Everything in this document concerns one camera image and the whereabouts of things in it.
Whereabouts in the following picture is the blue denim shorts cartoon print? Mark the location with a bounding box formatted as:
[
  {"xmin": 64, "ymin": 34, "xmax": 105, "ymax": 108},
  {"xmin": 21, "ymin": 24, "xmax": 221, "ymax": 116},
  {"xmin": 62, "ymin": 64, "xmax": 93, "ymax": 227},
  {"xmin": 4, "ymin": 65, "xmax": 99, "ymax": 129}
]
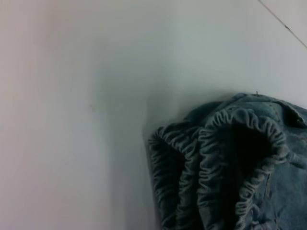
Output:
[{"xmin": 147, "ymin": 92, "xmax": 307, "ymax": 230}]

